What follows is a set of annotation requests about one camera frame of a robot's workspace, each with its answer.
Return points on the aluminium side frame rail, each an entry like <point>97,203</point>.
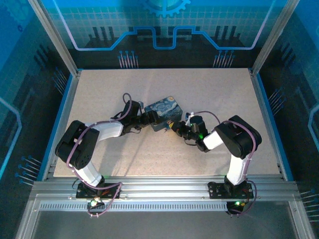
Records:
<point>62,112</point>
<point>269,119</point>

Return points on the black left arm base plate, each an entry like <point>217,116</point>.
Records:
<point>112,193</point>

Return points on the black connector module with LED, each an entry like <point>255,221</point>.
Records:
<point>96,203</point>
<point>236,206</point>

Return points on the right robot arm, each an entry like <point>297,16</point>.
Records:
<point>239,139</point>

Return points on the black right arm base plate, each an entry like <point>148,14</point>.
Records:
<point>216,191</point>

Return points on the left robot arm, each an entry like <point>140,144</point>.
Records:
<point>77,147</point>

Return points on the aluminium frame post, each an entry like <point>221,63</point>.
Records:
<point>56,39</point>
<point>271,37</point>

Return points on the starry night print tin box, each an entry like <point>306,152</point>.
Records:
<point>164,107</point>

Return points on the aluminium front frame rail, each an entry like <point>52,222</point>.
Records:
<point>162,186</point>

